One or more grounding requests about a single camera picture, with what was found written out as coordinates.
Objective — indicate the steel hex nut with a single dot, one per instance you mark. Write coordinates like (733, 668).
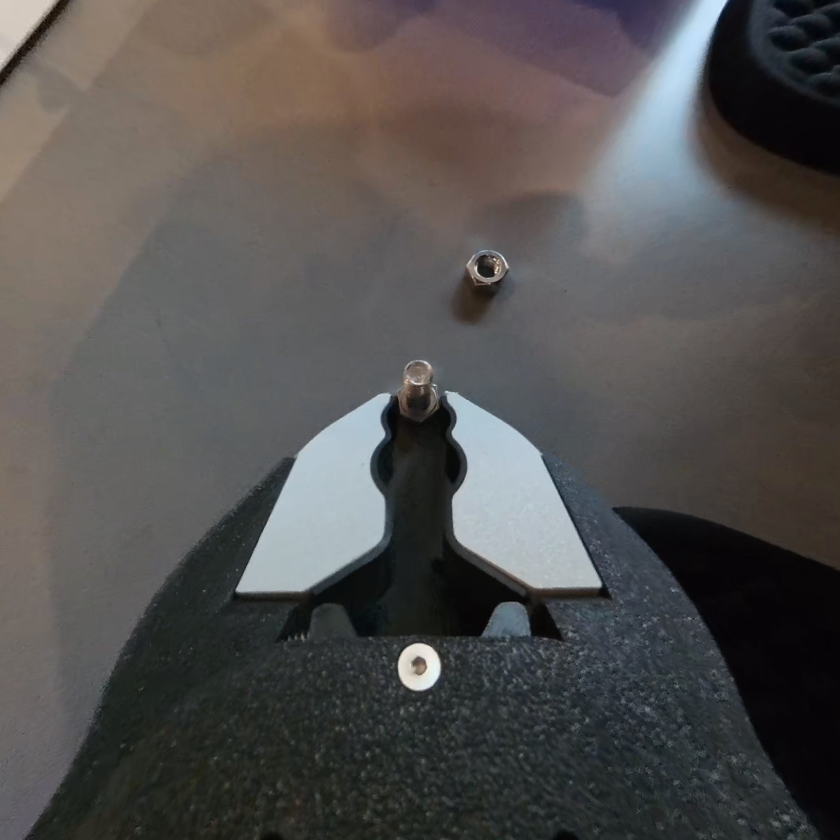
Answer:
(472, 275)

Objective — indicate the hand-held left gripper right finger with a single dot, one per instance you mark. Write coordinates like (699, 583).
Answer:
(518, 518)

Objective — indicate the steel hex bolt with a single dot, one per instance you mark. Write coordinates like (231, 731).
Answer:
(418, 387)

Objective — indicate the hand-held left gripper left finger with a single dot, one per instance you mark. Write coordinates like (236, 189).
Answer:
(328, 512)

